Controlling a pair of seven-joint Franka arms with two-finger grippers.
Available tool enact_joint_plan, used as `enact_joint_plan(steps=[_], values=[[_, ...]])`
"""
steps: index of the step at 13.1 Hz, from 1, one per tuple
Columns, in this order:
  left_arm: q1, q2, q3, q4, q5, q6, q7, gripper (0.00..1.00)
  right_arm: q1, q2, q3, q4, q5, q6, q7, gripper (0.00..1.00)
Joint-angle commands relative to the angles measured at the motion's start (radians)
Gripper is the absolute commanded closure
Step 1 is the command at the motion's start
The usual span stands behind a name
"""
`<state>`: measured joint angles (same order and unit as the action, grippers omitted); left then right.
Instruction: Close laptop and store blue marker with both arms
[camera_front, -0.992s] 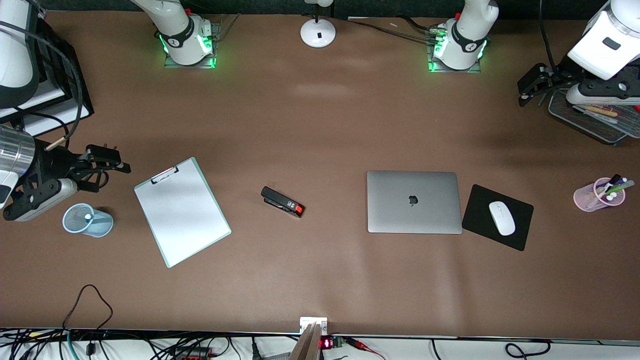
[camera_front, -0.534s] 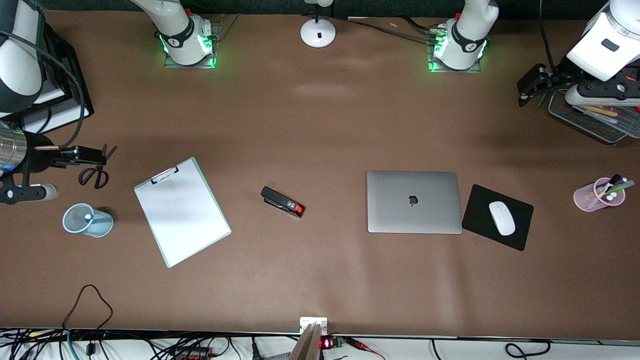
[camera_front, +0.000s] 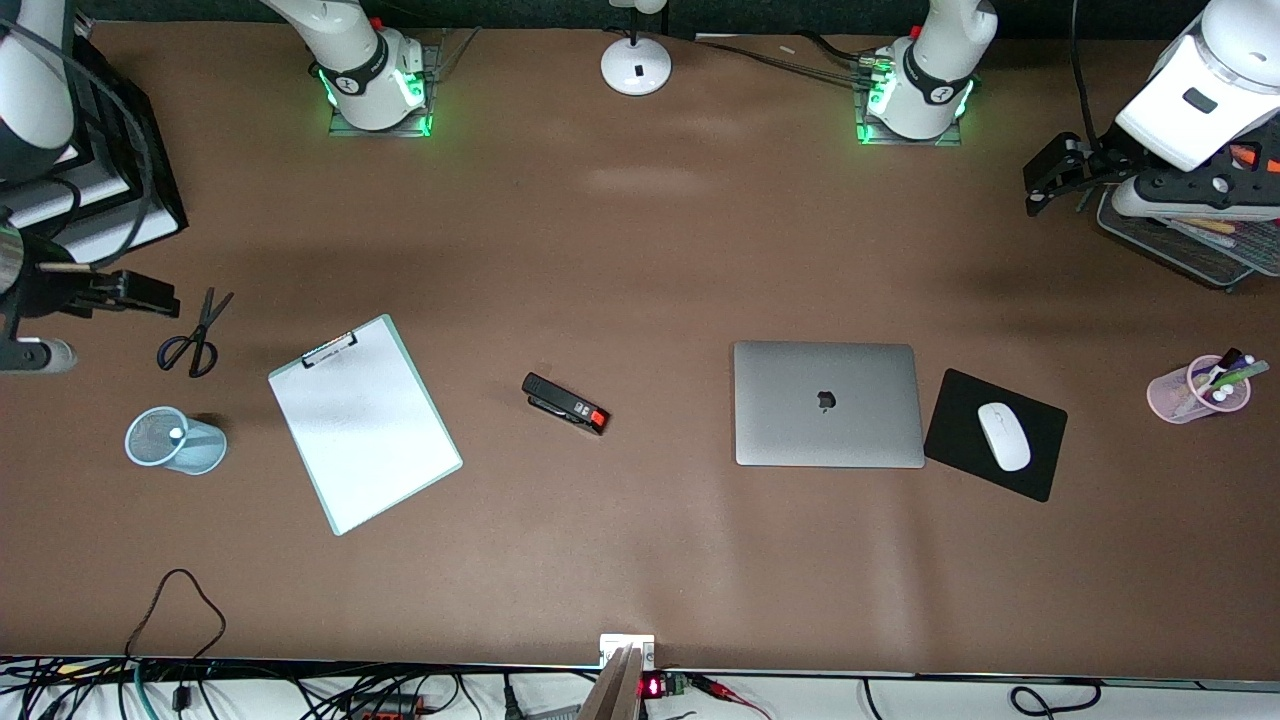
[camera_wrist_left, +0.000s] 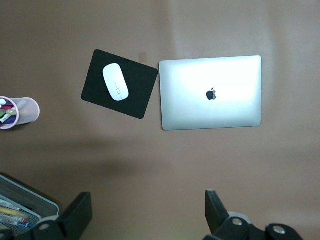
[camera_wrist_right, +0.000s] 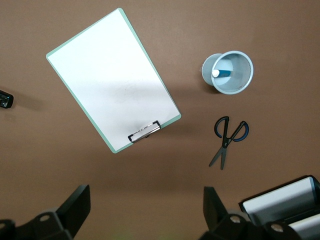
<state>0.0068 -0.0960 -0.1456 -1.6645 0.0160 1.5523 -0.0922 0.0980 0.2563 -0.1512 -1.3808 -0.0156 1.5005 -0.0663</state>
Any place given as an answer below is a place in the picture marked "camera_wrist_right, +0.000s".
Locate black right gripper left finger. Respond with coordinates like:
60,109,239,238
0,184,91,240

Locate green clipboard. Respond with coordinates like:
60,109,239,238
45,7,183,154

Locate black and white desk organizer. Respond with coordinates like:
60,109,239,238
238,174,320,240

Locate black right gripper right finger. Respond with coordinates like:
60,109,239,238
198,186,303,240

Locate light blue mesh pen cup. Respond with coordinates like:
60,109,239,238
201,50,255,95

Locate black stapler with red tip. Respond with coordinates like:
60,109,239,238
0,89,15,110

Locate blue marker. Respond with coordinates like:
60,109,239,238
211,69,232,78

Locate black blue-handled scissors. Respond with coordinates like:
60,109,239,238
208,115,250,171

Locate white paper sheet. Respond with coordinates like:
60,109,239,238
47,9,180,151

